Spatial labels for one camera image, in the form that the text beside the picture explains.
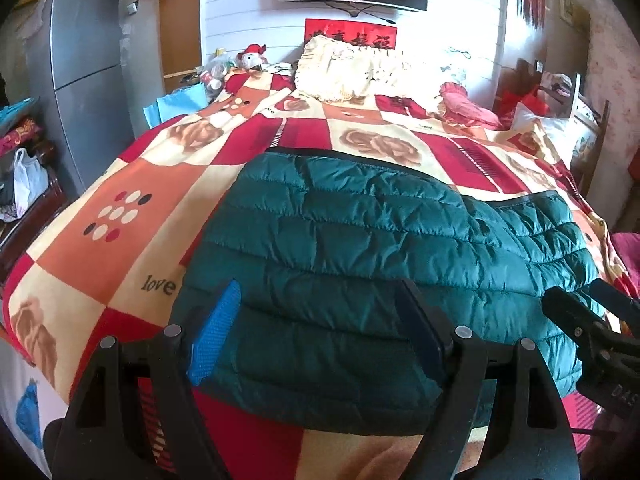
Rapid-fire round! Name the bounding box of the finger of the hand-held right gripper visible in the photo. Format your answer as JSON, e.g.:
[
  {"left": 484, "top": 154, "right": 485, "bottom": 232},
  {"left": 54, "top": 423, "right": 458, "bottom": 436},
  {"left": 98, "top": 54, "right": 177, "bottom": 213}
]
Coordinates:
[
  {"left": 542, "top": 286, "right": 617, "bottom": 357},
  {"left": 587, "top": 276, "right": 640, "bottom": 315}
]

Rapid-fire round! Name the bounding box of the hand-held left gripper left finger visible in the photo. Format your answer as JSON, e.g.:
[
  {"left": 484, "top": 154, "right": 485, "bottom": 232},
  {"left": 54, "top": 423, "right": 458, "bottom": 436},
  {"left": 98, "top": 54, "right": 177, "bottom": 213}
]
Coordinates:
[{"left": 52, "top": 279, "right": 243, "bottom": 480}]

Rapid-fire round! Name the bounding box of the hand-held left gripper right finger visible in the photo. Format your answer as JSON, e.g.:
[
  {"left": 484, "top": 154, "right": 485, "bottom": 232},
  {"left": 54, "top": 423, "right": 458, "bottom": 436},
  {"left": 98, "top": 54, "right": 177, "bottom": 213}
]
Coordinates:
[{"left": 395, "top": 277, "right": 583, "bottom": 480}]

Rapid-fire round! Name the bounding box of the dark green puffer jacket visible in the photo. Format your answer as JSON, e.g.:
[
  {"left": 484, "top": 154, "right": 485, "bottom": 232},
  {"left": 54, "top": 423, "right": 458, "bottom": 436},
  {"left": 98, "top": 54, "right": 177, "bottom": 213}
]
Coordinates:
[{"left": 172, "top": 147, "right": 608, "bottom": 437}]

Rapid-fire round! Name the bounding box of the wooden chair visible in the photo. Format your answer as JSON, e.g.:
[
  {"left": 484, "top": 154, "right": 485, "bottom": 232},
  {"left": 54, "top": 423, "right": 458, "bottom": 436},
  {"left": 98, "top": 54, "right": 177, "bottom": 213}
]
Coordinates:
[{"left": 542, "top": 71, "right": 614, "bottom": 202}]

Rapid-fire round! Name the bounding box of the white floral pillow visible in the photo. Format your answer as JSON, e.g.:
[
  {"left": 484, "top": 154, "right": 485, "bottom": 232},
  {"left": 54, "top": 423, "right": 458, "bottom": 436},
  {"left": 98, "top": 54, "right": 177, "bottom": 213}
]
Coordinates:
[{"left": 510, "top": 102, "right": 599, "bottom": 172}]

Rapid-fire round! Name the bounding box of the red orange printed blanket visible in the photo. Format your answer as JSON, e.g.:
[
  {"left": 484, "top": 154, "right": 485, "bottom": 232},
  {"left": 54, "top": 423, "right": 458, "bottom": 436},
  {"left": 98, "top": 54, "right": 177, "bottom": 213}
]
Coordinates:
[{"left": 0, "top": 67, "right": 640, "bottom": 480}]

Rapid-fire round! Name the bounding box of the white printed bed sheet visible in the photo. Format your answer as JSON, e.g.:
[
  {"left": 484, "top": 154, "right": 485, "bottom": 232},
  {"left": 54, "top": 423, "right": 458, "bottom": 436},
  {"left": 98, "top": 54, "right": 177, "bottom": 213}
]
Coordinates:
[{"left": 0, "top": 337, "right": 72, "bottom": 480}]

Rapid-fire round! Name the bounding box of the dark wooden cabinet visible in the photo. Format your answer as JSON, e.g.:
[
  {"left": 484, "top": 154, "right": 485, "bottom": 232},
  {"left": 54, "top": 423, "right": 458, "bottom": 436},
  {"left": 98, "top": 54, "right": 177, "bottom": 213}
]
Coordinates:
[{"left": 0, "top": 172, "right": 70, "bottom": 283}]

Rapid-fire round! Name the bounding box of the pink ruffled pillow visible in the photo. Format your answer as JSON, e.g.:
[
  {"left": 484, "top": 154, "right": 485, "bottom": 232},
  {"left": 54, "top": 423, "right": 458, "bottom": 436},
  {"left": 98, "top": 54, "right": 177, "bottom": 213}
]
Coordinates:
[{"left": 439, "top": 81, "right": 504, "bottom": 130}]

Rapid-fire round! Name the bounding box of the light blue bag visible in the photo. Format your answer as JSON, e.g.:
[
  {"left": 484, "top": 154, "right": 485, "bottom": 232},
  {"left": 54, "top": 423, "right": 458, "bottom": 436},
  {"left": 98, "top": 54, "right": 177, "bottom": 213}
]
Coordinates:
[{"left": 143, "top": 84, "right": 209, "bottom": 128}]

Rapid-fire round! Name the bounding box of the white plastic bag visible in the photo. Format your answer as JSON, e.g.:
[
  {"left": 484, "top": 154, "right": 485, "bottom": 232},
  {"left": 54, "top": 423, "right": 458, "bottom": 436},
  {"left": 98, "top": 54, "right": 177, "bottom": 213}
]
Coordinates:
[{"left": 12, "top": 147, "right": 50, "bottom": 219}]

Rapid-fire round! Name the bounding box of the cluster of bottles and jars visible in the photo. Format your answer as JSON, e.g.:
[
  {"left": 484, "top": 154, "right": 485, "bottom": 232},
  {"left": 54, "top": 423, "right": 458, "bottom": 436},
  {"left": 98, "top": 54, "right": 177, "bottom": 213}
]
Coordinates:
[{"left": 200, "top": 50, "right": 242, "bottom": 103}]

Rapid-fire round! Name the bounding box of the cream ruffled pillow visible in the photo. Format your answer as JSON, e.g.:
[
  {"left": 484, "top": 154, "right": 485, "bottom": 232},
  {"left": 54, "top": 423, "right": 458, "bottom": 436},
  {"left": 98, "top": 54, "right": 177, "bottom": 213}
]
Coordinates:
[{"left": 294, "top": 35, "right": 452, "bottom": 103}]

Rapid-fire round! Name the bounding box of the plush toy with red hat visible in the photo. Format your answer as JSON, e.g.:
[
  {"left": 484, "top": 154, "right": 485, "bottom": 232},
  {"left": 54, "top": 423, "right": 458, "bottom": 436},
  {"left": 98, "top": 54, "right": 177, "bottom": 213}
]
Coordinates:
[{"left": 236, "top": 44, "right": 269, "bottom": 72}]

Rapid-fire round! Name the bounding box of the pile of colourful cloths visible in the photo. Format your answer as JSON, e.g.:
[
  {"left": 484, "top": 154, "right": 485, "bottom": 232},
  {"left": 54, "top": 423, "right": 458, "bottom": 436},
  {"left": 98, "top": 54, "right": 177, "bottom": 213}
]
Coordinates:
[{"left": 0, "top": 97, "right": 45, "bottom": 157}]

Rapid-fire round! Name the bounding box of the grey refrigerator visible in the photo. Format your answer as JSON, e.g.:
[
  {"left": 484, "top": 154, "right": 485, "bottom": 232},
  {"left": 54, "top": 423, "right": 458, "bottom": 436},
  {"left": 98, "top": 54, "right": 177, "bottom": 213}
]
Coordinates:
[{"left": 25, "top": 0, "right": 167, "bottom": 197}]

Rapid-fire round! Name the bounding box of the wooden door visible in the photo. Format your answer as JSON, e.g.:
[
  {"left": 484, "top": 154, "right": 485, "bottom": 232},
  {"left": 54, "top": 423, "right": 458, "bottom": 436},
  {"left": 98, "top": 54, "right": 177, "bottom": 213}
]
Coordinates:
[{"left": 159, "top": 0, "right": 203, "bottom": 80}]

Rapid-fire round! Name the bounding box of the framed wall picture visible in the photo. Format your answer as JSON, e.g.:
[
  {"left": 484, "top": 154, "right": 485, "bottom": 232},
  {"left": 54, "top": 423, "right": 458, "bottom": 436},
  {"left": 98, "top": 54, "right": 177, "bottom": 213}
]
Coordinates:
[{"left": 558, "top": 0, "right": 592, "bottom": 37}]

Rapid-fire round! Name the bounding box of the red wall banner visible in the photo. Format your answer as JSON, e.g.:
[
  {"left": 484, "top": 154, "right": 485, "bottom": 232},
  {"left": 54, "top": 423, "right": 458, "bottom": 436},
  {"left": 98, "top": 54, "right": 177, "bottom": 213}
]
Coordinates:
[{"left": 305, "top": 18, "right": 399, "bottom": 52}]

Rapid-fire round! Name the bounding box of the black television cable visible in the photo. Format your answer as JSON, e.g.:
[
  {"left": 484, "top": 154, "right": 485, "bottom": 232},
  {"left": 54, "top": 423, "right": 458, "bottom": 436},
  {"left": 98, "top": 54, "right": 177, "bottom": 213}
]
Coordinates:
[{"left": 325, "top": 1, "right": 399, "bottom": 26}]

